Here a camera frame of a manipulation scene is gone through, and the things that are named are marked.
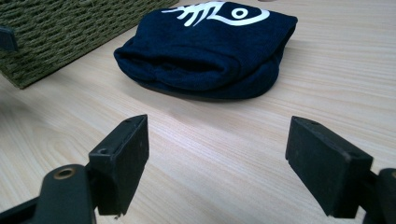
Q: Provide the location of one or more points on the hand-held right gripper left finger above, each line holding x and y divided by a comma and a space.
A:
123, 168

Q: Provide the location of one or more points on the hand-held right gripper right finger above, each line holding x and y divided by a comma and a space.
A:
323, 168

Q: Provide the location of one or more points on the green woven basket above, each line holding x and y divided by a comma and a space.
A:
62, 31

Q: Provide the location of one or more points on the navy blue garment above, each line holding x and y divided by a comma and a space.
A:
205, 53

